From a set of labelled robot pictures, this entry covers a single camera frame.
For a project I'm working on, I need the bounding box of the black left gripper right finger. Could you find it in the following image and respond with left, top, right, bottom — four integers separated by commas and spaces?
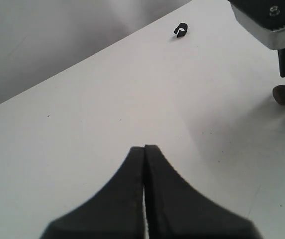
144, 145, 261, 239

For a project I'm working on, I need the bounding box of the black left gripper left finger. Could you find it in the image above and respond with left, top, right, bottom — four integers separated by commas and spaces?
41, 147, 145, 239

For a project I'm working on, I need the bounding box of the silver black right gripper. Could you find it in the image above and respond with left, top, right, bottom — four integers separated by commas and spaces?
229, 0, 285, 77

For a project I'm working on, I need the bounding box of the small black plastic clip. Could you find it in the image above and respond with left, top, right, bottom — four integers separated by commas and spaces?
174, 22, 188, 38

